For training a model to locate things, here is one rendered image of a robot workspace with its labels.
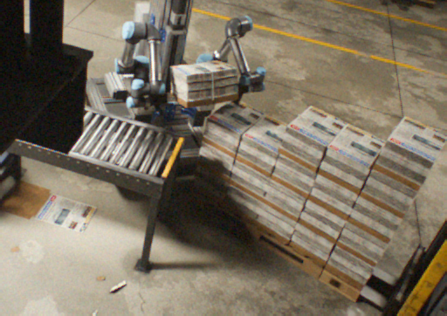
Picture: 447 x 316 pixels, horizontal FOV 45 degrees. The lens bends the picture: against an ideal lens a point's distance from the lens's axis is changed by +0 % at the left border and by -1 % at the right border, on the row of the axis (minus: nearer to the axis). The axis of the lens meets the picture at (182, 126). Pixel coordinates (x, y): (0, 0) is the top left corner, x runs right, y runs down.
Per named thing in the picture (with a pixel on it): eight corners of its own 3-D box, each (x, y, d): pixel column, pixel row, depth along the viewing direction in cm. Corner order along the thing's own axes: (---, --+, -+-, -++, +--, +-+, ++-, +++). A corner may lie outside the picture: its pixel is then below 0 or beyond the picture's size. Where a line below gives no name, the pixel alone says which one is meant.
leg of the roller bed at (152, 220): (148, 264, 377) (161, 193, 338) (146, 270, 372) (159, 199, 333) (140, 261, 378) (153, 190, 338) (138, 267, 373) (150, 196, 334)
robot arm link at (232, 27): (226, 17, 378) (249, 84, 378) (237, 15, 384) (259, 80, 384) (216, 24, 387) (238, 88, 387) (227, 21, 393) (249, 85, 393)
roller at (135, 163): (156, 134, 372) (155, 128, 370) (134, 176, 334) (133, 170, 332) (149, 134, 374) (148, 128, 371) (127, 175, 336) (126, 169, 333)
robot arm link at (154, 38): (159, 25, 371) (162, 96, 366) (143, 24, 368) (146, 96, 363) (163, 20, 360) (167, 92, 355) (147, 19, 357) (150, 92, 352)
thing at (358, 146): (347, 124, 366) (347, 122, 366) (387, 142, 355) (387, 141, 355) (326, 147, 340) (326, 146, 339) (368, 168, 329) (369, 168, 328)
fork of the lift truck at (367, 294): (260, 228, 419) (261, 223, 416) (388, 305, 378) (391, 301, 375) (254, 235, 412) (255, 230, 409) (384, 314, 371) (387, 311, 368)
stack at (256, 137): (213, 177, 463) (234, 96, 415) (338, 250, 417) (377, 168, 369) (187, 200, 436) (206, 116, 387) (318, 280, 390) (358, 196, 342)
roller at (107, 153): (130, 126, 374) (127, 120, 372) (105, 166, 336) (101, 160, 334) (124, 127, 376) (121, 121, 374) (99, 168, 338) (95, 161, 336)
